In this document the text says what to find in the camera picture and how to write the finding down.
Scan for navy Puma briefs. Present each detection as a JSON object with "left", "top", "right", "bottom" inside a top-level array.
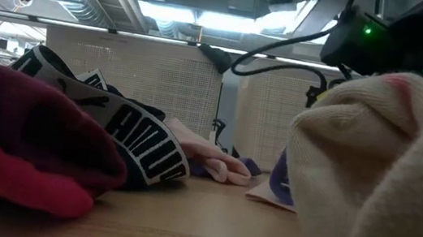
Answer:
[{"left": 0, "top": 41, "right": 205, "bottom": 198}]

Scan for ceiling light rail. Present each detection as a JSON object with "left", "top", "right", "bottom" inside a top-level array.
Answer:
[{"left": 0, "top": 8, "right": 352, "bottom": 74}]

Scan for striped beige sock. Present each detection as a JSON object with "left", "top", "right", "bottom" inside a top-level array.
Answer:
[{"left": 274, "top": 57, "right": 423, "bottom": 237}]

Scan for maroon sock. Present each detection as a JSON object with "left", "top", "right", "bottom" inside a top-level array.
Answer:
[{"left": 0, "top": 50, "right": 142, "bottom": 227}]

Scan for white paper tag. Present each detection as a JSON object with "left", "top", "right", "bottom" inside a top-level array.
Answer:
[{"left": 243, "top": 177, "right": 301, "bottom": 213}]

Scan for salmon pink garment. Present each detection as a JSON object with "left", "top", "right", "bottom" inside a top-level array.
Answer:
[{"left": 157, "top": 116, "right": 259, "bottom": 188}]

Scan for grey office chair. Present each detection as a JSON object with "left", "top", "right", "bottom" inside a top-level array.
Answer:
[{"left": 208, "top": 117, "right": 245, "bottom": 159}]

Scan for black cable loop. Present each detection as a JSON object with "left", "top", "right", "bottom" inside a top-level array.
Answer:
[{"left": 227, "top": 26, "right": 335, "bottom": 94}]

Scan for white perforated plastic bin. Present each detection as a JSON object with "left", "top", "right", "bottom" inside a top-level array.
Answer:
[
  {"left": 227, "top": 54, "right": 346, "bottom": 181},
  {"left": 34, "top": 24, "right": 228, "bottom": 143}
]

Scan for dark grey garment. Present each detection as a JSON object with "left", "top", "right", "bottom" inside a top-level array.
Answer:
[{"left": 194, "top": 42, "right": 235, "bottom": 76}]

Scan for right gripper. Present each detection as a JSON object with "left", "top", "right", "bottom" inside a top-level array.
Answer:
[{"left": 305, "top": 3, "right": 417, "bottom": 119}]

